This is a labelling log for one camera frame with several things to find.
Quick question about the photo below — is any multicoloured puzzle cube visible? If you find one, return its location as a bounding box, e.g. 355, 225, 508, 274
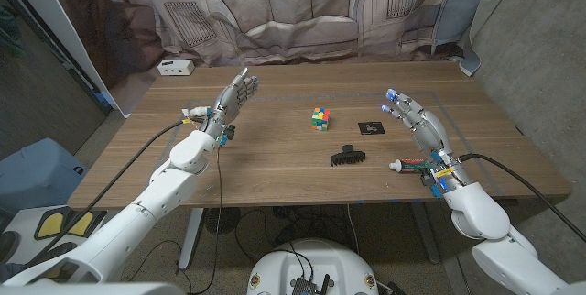
311, 107, 331, 132

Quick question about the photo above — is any white power strip box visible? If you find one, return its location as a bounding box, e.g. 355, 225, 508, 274
157, 59, 195, 77

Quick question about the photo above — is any white floor cable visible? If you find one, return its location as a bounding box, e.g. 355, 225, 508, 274
345, 203, 361, 256

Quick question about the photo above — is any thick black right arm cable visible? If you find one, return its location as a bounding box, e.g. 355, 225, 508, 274
459, 151, 586, 244

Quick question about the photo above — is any thin black hanging cable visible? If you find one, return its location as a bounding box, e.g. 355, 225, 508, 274
121, 146, 225, 295

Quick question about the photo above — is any grey table leg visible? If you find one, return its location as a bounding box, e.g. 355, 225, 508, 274
410, 202, 441, 265

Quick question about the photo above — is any blue plastic bin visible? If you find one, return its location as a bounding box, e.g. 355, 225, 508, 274
0, 137, 90, 216

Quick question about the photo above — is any white board with yellow pads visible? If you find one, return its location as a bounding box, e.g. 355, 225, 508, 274
0, 203, 111, 267

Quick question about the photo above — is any small white roll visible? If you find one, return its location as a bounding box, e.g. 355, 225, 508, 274
181, 106, 212, 119

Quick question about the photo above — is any black card with cat print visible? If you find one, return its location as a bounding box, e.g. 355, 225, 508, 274
357, 121, 386, 137

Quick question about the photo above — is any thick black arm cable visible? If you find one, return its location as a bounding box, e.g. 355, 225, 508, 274
459, 151, 586, 244
22, 119, 205, 268

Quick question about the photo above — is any white round robot torso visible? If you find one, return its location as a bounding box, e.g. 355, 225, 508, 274
246, 238, 380, 295

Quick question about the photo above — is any white table leg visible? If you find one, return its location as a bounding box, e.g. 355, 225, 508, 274
178, 207, 206, 271

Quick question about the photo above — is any printed sofa room backdrop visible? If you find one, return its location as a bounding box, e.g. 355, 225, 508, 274
38, 0, 527, 117

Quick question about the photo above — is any red green tube, white cap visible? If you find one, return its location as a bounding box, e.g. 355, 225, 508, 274
388, 158, 434, 174

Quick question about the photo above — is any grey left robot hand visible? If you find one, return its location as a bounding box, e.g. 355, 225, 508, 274
201, 67, 260, 139

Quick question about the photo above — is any white partition post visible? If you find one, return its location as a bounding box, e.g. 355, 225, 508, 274
0, 0, 132, 118

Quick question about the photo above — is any black round floor fan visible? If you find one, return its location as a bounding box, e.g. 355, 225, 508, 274
205, 206, 242, 235

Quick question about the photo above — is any black claw hair clip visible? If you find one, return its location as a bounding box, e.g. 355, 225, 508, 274
330, 144, 367, 168

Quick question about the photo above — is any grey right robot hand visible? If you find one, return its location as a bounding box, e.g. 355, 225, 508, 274
381, 87, 455, 161

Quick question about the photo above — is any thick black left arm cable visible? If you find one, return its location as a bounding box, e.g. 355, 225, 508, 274
22, 119, 205, 268

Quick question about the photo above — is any black floor cable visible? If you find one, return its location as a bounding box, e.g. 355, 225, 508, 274
233, 207, 321, 287

